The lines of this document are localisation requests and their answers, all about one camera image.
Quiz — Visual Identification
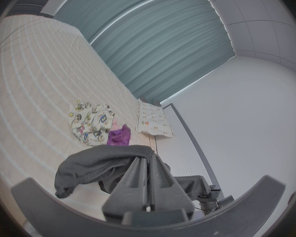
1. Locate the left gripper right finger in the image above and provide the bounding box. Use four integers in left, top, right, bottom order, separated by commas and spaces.
149, 154, 196, 219

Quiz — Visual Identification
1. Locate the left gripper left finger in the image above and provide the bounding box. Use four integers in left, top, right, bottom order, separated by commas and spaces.
102, 157, 148, 224

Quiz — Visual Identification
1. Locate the black T-shirt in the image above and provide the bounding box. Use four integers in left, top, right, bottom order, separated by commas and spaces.
55, 145, 210, 199

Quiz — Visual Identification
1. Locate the bed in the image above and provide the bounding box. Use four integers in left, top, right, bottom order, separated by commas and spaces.
0, 15, 223, 229

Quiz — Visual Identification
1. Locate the purple garment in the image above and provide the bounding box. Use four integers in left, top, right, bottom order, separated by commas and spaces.
107, 124, 131, 146

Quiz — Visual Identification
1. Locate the white printed pillow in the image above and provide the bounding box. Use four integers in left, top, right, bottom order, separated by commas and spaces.
135, 100, 175, 138

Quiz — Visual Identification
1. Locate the white printed pyjama top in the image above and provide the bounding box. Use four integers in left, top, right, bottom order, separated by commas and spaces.
69, 98, 116, 147

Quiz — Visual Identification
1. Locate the grey bedside table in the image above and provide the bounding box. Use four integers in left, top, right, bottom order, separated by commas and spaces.
139, 95, 161, 107

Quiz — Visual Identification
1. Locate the blue-green curtain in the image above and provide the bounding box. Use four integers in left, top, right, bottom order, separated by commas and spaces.
90, 0, 237, 105
53, 0, 198, 44

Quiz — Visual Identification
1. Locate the black chest of drawers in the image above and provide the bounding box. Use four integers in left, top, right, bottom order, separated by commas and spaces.
5, 0, 55, 18

